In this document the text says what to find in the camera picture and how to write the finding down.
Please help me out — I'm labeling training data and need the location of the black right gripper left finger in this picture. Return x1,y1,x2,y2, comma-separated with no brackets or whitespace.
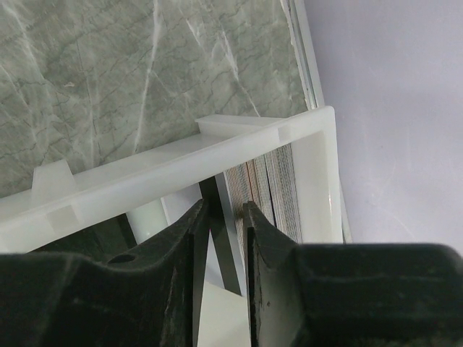
1,200,209,346

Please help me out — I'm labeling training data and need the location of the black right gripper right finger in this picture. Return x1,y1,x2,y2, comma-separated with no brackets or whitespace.
243,202,462,346

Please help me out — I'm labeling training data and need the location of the black VIP card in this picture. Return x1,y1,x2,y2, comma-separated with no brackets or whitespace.
35,214,137,260

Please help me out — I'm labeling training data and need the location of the stack of cards in box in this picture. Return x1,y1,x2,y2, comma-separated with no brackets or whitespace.
222,144,303,250

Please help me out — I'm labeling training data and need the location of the white card storage box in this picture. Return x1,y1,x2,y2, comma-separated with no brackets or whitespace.
1,106,333,257

